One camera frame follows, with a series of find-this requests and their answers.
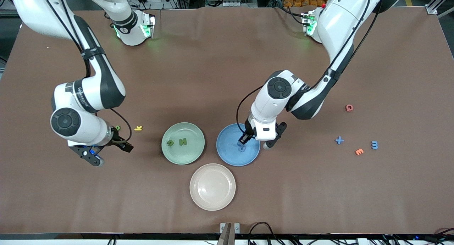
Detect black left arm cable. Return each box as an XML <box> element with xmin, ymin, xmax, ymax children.
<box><xmin>236</xmin><ymin>0</ymin><xmax>383</xmax><ymax>135</ymax></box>

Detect black arm base cable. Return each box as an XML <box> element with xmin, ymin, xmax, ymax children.
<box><xmin>271</xmin><ymin>0</ymin><xmax>307</xmax><ymax>26</ymax></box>

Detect blue plate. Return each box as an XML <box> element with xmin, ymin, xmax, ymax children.
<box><xmin>216</xmin><ymin>123</ymin><xmax>261</xmax><ymax>167</ymax></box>

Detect black looped cable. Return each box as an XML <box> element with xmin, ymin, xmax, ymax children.
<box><xmin>248</xmin><ymin>222</ymin><xmax>284</xmax><ymax>245</ymax></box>

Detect metal table clamp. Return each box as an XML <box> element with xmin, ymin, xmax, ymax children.
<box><xmin>220</xmin><ymin>223</ymin><xmax>240</xmax><ymax>245</ymax></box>

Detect aluminium frame strut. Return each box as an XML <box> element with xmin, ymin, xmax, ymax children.
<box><xmin>426</xmin><ymin>0</ymin><xmax>454</xmax><ymax>16</ymax></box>

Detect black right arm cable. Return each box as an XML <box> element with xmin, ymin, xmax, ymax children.
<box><xmin>39</xmin><ymin>0</ymin><xmax>133</xmax><ymax>143</ymax></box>

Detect pale pink plate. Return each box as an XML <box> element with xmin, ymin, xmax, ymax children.
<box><xmin>189</xmin><ymin>163</ymin><xmax>236</xmax><ymax>211</ymax></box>

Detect brown table cover sheet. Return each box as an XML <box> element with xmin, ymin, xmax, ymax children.
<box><xmin>0</xmin><ymin>6</ymin><xmax>454</xmax><ymax>235</ymax></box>

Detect pale green plate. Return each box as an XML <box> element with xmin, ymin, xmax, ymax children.
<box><xmin>161</xmin><ymin>122</ymin><xmax>205</xmax><ymax>165</ymax></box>

